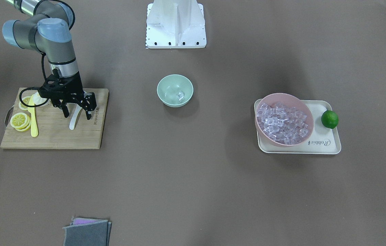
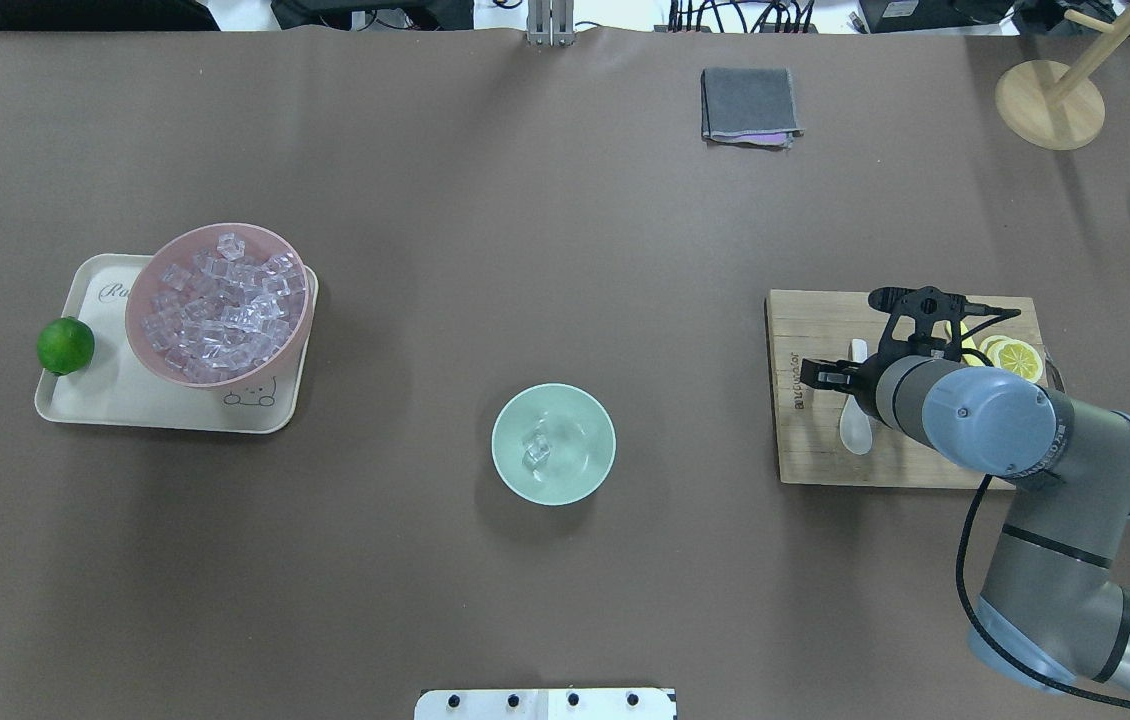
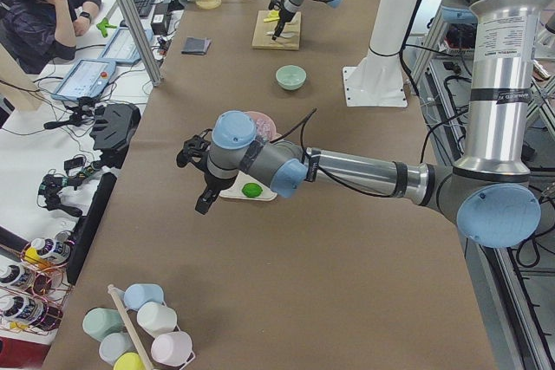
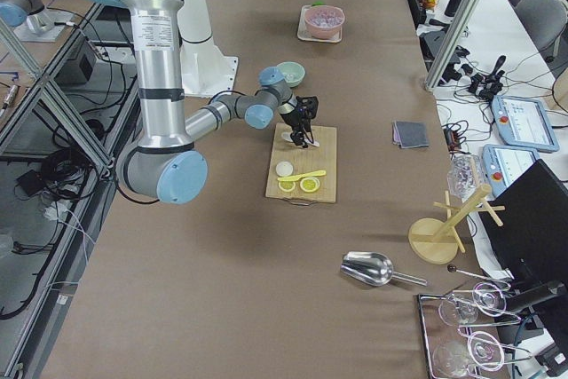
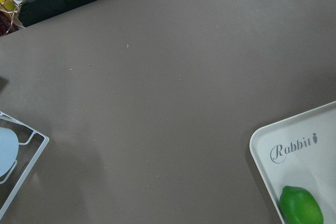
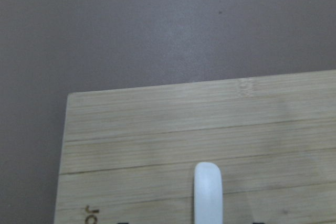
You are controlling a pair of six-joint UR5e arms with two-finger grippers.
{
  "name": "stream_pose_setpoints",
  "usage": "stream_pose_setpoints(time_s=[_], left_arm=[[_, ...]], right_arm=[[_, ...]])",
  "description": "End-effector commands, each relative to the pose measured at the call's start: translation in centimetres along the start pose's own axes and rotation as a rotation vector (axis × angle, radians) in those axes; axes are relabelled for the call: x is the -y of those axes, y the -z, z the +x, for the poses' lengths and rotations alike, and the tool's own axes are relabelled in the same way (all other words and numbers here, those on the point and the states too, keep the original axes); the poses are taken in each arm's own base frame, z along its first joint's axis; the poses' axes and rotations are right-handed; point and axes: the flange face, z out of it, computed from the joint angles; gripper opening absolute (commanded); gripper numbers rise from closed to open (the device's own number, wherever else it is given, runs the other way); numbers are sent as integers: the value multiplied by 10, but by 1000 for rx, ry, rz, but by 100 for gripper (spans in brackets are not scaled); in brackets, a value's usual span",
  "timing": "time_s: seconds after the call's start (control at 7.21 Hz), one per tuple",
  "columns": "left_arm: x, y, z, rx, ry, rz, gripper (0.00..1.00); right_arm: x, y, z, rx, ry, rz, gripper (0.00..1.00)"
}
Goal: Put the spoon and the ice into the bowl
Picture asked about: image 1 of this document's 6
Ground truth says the lemon slices stack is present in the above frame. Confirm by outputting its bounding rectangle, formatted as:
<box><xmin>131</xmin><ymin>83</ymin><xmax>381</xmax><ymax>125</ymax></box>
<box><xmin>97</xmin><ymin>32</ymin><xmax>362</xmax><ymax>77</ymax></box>
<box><xmin>9</xmin><ymin>112</ymin><xmax>31</xmax><ymax>132</ymax></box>

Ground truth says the clear ice cube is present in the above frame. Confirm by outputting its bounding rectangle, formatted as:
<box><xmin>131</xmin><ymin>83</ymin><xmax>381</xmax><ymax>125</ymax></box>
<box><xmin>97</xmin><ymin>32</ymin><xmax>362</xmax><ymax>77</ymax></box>
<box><xmin>175</xmin><ymin>91</ymin><xmax>185</xmax><ymax>103</ymax></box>

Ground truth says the yellow plastic knife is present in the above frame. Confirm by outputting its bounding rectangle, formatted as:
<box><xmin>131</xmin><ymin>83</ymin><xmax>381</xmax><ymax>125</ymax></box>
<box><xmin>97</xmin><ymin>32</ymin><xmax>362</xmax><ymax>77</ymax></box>
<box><xmin>28</xmin><ymin>95</ymin><xmax>39</xmax><ymax>137</ymax></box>

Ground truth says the cream rectangular tray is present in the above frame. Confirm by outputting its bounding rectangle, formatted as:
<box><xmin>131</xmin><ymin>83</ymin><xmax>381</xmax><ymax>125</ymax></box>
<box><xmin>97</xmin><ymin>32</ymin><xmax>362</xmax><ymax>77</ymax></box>
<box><xmin>257</xmin><ymin>100</ymin><xmax>342</xmax><ymax>155</ymax></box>

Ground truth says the grey purple folded cloth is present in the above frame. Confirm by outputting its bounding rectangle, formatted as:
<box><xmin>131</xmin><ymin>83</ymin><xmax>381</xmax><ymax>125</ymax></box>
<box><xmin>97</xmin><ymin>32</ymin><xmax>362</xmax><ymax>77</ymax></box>
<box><xmin>63</xmin><ymin>217</ymin><xmax>112</xmax><ymax>246</ymax></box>

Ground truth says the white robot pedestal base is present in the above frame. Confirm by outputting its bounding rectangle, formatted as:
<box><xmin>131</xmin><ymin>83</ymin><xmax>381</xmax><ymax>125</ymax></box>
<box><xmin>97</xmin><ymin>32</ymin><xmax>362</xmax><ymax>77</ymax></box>
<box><xmin>145</xmin><ymin>0</ymin><xmax>207</xmax><ymax>49</ymax></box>

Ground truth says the green lime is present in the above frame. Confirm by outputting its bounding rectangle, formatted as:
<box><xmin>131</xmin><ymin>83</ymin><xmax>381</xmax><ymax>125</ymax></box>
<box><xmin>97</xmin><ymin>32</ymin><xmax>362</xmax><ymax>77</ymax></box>
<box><xmin>321</xmin><ymin>110</ymin><xmax>339</xmax><ymax>129</ymax></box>

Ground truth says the single lemon slice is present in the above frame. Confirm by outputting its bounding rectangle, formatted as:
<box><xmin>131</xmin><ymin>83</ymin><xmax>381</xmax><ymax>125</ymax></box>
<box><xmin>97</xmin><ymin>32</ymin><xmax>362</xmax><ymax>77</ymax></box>
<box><xmin>18</xmin><ymin>96</ymin><xmax>31</xmax><ymax>111</ymax></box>

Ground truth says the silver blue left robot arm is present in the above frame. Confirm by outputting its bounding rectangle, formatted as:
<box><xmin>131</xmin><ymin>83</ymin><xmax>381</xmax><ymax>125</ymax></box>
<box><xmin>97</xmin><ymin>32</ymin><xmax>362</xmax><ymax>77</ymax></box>
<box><xmin>2</xmin><ymin>0</ymin><xmax>97</xmax><ymax>119</ymax></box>

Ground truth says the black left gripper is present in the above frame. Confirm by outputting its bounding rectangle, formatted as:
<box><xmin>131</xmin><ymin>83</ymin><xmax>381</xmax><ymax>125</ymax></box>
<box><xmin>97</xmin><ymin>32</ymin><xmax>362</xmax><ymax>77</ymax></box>
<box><xmin>38</xmin><ymin>68</ymin><xmax>97</xmax><ymax>120</ymax></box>

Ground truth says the white ceramic spoon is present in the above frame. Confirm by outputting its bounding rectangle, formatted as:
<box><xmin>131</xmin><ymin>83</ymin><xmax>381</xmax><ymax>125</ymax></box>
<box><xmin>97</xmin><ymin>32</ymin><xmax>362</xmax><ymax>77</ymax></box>
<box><xmin>69</xmin><ymin>104</ymin><xmax>82</xmax><ymax>130</ymax></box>

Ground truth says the pink bowl of ice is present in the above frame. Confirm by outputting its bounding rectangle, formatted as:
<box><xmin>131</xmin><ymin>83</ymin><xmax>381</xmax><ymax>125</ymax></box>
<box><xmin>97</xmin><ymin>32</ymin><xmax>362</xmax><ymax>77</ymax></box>
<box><xmin>254</xmin><ymin>93</ymin><xmax>315</xmax><ymax>147</ymax></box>

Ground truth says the mint green bowl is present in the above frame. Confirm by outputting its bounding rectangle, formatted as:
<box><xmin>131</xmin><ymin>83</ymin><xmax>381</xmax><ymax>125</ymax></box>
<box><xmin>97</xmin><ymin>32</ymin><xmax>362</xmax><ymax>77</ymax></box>
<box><xmin>156</xmin><ymin>74</ymin><xmax>194</xmax><ymax>108</ymax></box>

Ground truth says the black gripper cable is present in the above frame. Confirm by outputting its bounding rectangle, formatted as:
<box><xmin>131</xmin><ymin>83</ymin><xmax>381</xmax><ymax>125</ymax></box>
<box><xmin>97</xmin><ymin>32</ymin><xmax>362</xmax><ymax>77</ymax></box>
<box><xmin>19</xmin><ymin>0</ymin><xmax>76</xmax><ymax>108</ymax></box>

